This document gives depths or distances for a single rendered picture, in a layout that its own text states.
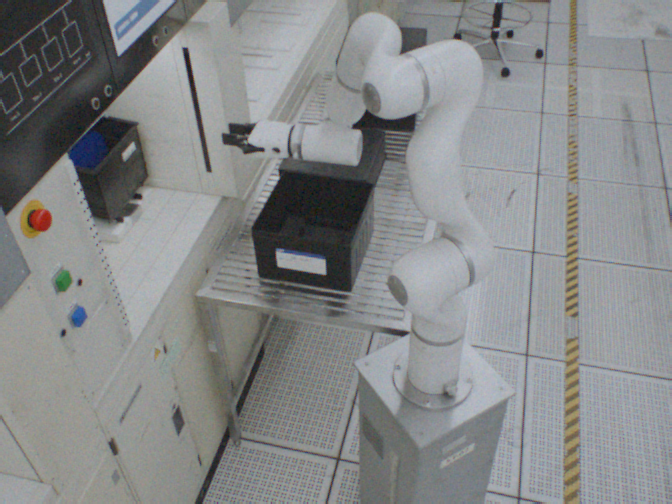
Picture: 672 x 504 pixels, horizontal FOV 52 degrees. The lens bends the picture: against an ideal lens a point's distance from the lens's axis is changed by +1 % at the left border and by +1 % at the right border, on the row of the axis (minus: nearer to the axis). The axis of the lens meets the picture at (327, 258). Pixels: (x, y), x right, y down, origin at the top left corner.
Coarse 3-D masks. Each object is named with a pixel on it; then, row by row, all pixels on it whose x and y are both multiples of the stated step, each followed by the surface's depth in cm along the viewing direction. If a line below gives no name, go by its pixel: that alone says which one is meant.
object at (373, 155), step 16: (352, 128) 226; (368, 128) 226; (368, 144) 219; (384, 144) 225; (288, 160) 214; (304, 160) 213; (368, 160) 212; (384, 160) 228; (336, 176) 207; (352, 176) 206; (368, 176) 207
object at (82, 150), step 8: (88, 136) 182; (96, 136) 185; (80, 144) 179; (88, 144) 183; (96, 144) 186; (104, 144) 190; (72, 152) 177; (80, 152) 180; (88, 152) 183; (96, 152) 187; (104, 152) 191; (72, 160) 177; (80, 160) 181; (88, 160) 184; (96, 160) 188; (88, 168) 185
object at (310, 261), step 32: (288, 192) 203; (320, 192) 199; (352, 192) 196; (256, 224) 182; (288, 224) 205; (320, 224) 203; (352, 224) 204; (256, 256) 185; (288, 256) 181; (320, 256) 178; (352, 256) 178; (352, 288) 185
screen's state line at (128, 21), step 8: (144, 0) 143; (152, 0) 146; (136, 8) 140; (144, 8) 143; (152, 8) 146; (128, 16) 138; (136, 16) 141; (144, 16) 143; (120, 24) 135; (128, 24) 138; (120, 32) 136
